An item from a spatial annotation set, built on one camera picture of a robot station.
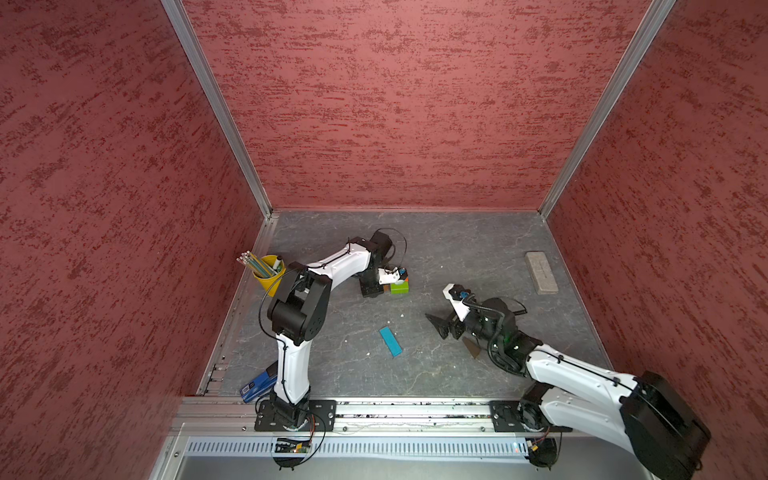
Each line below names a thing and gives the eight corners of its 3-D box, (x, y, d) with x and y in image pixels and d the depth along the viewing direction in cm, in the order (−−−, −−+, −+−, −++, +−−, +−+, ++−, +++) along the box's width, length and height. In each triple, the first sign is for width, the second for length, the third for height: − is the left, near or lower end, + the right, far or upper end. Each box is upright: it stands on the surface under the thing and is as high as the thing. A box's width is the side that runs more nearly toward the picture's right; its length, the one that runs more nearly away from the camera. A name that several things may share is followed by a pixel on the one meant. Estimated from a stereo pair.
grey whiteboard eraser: (536, 294, 100) (540, 288, 97) (522, 256, 110) (526, 249, 107) (554, 294, 100) (559, 288, 97) (539, 256, 110) (543, 250, 107)
